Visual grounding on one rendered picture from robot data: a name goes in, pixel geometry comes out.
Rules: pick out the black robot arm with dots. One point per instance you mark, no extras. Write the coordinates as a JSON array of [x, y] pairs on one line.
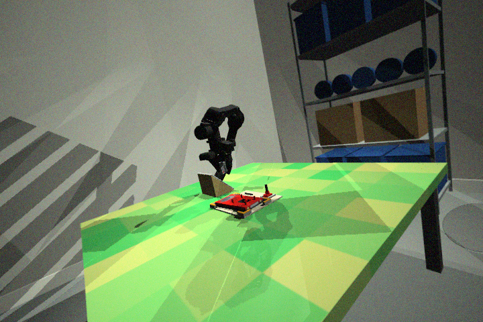
[[213, 118]]

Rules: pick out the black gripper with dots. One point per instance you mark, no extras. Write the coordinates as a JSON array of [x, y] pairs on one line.
[[214, 156]]

